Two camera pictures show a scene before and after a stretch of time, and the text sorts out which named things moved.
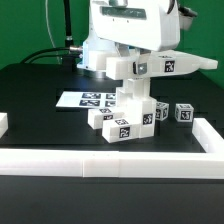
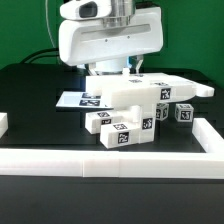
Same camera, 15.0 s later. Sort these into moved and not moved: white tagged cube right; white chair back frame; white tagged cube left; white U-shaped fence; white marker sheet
Moved: white chair back frame
Not moved: white U-shaped fence; white tagged cube left; white tagged cube right; white marker sheet
